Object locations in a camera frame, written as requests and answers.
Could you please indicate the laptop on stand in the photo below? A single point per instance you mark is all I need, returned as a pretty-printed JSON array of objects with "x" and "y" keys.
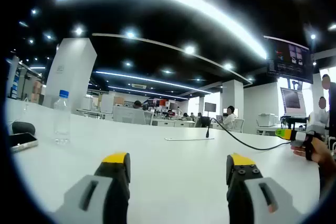
[{"x": 292, "y": 100}]

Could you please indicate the clear plastic water bottle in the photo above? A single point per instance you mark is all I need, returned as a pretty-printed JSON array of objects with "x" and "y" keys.
[{"x": 62, "y": 119}]

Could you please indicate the smartphone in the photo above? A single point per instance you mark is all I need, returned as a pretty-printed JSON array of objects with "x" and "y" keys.
[{"x": 22, "y": 141}]

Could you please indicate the person's right hand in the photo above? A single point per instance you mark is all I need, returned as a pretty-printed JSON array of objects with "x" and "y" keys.
[{"x": 321, "y": 151}]

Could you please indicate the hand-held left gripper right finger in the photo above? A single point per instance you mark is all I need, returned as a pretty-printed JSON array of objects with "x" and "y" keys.
[{"x": 249, "y": 195}]

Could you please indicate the black office chair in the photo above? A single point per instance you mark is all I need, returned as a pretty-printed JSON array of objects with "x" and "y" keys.
[{"x": 204, "y": 122}]

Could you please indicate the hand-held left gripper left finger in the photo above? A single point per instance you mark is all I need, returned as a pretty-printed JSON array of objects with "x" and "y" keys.
[{"x": 86, "y": 197}]

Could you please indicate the white drawer cabinet row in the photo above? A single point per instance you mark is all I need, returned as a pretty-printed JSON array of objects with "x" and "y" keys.
[{"x": 173, "y": 123}]

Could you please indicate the white storage boxes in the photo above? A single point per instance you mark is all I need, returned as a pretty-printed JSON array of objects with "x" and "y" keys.
[{"x": 267, "y": 119}]

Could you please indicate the white desk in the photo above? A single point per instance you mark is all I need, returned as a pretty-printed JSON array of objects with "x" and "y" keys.
[{"x": 170, "y": 161}]

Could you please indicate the hanging black monitor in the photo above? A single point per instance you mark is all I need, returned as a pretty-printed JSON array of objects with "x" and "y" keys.
[{"x": 288, "y": 61}]

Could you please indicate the standing display screen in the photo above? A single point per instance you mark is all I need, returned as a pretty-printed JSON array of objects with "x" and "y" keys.
[{"x": 210, "y": 107}]

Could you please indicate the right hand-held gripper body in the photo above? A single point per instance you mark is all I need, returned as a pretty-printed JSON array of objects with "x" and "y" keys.
[{"x": 316, "y": 124}]

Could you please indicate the black pouch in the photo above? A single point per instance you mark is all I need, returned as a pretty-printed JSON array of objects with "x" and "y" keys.
[{"x": 23, "y": 127}]

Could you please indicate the white desk USB port strip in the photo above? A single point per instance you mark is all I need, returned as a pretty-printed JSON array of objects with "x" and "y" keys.
[{"x": 189, "y": 139}]

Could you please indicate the white mesh office chair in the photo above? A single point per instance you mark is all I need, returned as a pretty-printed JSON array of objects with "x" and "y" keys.
[{"x": 128, "y": 116}]

